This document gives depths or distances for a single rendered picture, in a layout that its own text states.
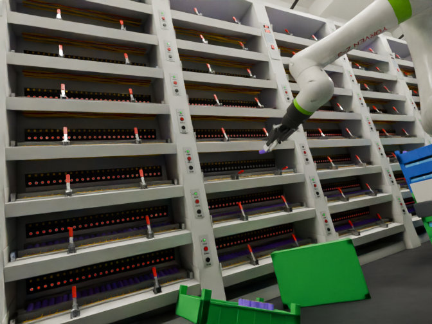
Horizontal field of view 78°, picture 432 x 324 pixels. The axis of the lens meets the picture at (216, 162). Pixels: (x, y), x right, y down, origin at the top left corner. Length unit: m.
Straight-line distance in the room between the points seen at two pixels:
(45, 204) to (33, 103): 0.38
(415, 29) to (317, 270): 0.95
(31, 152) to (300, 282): 1.07
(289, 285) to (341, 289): 0.18
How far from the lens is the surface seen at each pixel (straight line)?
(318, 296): 1.14
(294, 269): 1.13
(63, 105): 1.22
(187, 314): 0.82
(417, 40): 1.29
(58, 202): 1.08
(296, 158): 1.57
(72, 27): 1.45
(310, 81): 1.05
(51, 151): 1.13
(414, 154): 1.78
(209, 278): 1.15
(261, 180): 1.35
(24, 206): 1.09
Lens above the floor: 0.30
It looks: 16 degrees up
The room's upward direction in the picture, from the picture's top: 12 degrees counter-clockwise
